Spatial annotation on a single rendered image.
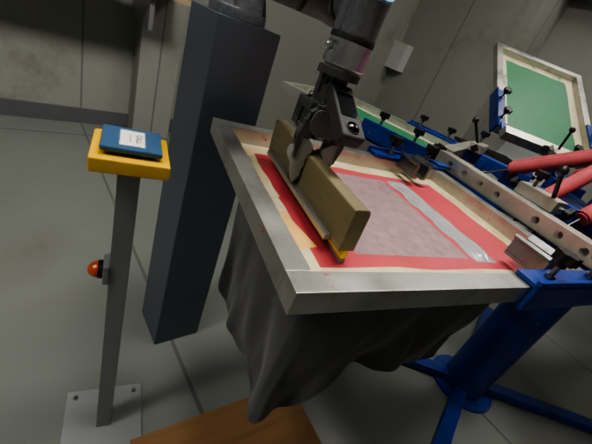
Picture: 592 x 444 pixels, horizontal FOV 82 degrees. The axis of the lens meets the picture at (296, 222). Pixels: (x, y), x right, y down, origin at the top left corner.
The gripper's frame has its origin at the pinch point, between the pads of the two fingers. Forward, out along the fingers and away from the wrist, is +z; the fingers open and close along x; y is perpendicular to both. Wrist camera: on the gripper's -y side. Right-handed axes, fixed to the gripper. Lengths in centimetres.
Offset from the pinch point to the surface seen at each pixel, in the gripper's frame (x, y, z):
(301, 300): 11.4, -28.4, 3.2
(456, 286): -15.7, -27.9, 1.5
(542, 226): -69, -9, -2
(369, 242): -10.3, -12.6, 5.0
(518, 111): -163, 81, -28
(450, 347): -146, 23, 98
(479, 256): -39.0, -15.7, 4.3
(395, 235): -19.0, -9.6, 4.8
